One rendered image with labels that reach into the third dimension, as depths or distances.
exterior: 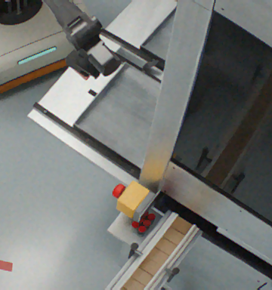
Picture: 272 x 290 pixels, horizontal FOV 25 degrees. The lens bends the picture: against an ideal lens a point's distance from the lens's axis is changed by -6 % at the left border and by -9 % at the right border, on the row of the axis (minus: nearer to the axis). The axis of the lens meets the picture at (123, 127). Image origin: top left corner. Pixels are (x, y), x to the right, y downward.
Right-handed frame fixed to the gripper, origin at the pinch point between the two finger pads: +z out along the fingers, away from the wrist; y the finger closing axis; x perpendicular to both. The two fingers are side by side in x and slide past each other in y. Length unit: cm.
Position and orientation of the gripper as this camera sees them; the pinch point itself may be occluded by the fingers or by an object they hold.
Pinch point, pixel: (87, 77)
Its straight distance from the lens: 177.5
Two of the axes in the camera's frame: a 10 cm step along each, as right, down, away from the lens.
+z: -0.5, 4.4, 8.9
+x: 5.7, -7.2, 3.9
